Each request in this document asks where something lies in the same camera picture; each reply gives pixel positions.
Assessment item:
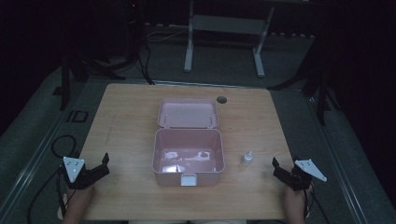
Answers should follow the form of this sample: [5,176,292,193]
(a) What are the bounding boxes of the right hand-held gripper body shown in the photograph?
[282,158,329,192]

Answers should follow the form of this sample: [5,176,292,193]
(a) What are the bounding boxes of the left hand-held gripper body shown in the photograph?
[62,156,106,191]

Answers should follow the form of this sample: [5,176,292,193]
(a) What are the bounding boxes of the small white dropper bottle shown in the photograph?
[240,150,254,167]

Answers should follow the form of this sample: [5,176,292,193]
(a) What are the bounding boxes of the pink plastic storage box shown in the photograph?
[151,97,226,188]

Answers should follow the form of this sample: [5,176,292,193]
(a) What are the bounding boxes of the person's left hand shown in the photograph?
[66,184,95,206]

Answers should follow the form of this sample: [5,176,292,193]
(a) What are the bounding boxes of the person's right hand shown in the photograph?
[283,183,314,209]

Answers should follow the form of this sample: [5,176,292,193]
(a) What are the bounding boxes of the black tripod stand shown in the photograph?
[266,59,343,127]
[59,54,127,112]

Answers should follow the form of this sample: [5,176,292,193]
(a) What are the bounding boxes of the black equipment tower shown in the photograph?
[123,0,145,62]

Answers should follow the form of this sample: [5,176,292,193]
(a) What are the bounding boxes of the white metal stand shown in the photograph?
[182,0,276,79]

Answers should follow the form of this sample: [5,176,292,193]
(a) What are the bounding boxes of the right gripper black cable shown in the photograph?
[302,186,332,224]

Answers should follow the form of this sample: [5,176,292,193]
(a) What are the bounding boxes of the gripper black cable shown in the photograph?
[302,186,332,224]
[26,166,68,224]

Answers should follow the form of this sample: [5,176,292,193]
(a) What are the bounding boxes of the looped black floor cable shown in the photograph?
[50,134,78,160]

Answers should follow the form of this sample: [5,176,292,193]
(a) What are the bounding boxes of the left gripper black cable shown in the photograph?
[26,166,68,224]

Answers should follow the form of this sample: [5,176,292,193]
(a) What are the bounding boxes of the black hanging cables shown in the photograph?
[135,34,156,86]

